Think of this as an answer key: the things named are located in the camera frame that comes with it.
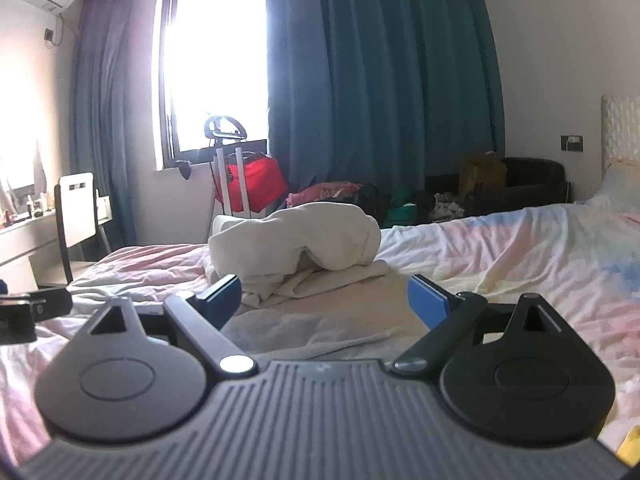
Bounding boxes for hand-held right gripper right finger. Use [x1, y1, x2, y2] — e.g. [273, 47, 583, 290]
[392, 274, 568, 376]

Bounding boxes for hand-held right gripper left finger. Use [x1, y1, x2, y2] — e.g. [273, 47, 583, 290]
[87, 274, 258, 378]

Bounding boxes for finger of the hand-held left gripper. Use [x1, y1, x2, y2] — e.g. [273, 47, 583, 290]
[0, 280, 73, 345]

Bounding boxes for white sweatpants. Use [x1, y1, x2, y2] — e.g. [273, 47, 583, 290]
[202, 201, 390, 309]

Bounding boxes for pink clothes pile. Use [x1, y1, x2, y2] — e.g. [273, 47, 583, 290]
[287, 181, 363, 208]

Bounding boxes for white desk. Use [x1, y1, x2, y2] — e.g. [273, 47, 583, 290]
[0, 207, 111, 266]

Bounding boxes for green cloth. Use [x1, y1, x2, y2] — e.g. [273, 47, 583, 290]
[387, 190, 426, 226]

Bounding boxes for white and black chair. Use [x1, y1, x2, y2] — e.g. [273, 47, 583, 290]
[54, 172, 113, 286]

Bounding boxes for group of cosmetic bottles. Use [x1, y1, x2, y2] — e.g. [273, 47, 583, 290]
[0, 192, 56, 226]

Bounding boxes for white patterned cloth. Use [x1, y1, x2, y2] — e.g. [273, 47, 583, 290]
[432, 195, 466, 221]

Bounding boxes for pastel tie-dye bed blanket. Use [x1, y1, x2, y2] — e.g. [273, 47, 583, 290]
[0, 201, 640, 471]

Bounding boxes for brown cardboard box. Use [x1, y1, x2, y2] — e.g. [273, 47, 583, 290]
[459, 152, 507, 201]

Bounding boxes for black sofa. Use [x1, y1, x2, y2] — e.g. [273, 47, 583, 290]
[425, 157, 571, 221]

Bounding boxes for red bag on trolley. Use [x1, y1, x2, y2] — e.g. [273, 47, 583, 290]
[202, 115, 256, 221]

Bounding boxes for narrow blue curtain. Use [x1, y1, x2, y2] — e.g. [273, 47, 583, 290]
[70, 0, 138, 248]

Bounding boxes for wide blue curtain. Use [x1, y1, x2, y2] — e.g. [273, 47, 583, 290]
[262, 0, 506, 201]

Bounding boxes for pastel tie-dye pillow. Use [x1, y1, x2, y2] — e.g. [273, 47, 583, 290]
[575, 157, 640, 216]

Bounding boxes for dark framed window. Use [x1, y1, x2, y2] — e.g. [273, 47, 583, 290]
[160, 0, 271, 168]

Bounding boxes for yellow object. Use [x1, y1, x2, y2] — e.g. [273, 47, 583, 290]
[617, 425, 640, 468]

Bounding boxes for cream quilted headboard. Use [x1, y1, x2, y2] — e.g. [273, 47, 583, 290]
[600, 92, 640, 176]

